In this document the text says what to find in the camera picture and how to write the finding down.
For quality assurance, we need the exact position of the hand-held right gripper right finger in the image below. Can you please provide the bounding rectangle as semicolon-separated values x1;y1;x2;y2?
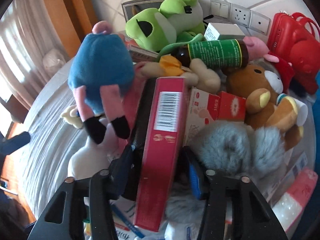
186;152;288;240

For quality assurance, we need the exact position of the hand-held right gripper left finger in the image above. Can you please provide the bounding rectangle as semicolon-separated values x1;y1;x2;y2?
27;145;137;240

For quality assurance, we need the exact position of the red box with dark side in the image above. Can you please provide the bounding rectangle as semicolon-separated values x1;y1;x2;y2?
122;77;187;232

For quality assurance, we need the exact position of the white plush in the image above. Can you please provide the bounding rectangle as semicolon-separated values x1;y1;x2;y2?
67;119;121;182

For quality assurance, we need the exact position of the grey furry plush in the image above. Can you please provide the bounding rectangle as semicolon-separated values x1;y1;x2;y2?
165;124;286;222

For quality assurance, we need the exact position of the white and pink box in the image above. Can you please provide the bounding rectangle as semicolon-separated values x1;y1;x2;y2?
183;87;221;146

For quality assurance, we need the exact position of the small red box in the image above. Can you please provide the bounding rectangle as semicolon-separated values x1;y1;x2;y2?
217;91;247;123

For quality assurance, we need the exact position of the pink and white packet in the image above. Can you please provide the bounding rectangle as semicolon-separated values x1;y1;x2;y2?
272;167;319;232

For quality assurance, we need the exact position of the beige plush with yellow bow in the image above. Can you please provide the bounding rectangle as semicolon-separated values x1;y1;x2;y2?
138;54;222;93

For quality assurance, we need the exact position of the small pig plush blue outfit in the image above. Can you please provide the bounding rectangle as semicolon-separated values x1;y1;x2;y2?
68;21;136;145

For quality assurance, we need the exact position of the brown bear plush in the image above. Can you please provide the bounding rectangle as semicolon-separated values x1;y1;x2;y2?
226;64;305;151

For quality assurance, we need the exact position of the white cup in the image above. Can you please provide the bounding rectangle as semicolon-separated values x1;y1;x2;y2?
294;98;308;127

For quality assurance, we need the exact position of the brown bottle with green label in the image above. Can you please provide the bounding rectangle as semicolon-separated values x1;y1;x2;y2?
171;39;250;70

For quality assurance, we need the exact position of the white plastic bag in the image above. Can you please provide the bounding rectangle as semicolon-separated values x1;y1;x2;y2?
42;48;67;68

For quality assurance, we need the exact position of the blue bag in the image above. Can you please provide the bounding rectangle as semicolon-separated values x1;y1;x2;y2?
311;97;320;135

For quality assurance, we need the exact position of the pig plush red dress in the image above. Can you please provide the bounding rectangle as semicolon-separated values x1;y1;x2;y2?
243;36;295;93

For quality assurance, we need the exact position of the white carton box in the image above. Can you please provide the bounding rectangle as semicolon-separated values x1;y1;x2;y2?
203;22;246;41

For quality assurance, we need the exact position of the green frog plush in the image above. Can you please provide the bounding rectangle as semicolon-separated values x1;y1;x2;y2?
125;0;210;56

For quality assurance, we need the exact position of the sheer curtain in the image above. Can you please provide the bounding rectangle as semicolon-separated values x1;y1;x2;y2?
0;0;66;98

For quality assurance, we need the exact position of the white wall socket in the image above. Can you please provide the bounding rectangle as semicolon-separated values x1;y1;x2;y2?
249;11;271;33
229;4;251;27

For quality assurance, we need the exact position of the wooden door frame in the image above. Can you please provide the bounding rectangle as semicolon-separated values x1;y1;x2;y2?
37;0;99;63

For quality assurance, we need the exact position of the red plastic case with handles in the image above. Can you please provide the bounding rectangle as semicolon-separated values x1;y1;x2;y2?
266;12;320;95

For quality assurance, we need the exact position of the white wall switch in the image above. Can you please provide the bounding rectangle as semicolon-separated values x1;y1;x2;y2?
209;0;231;18

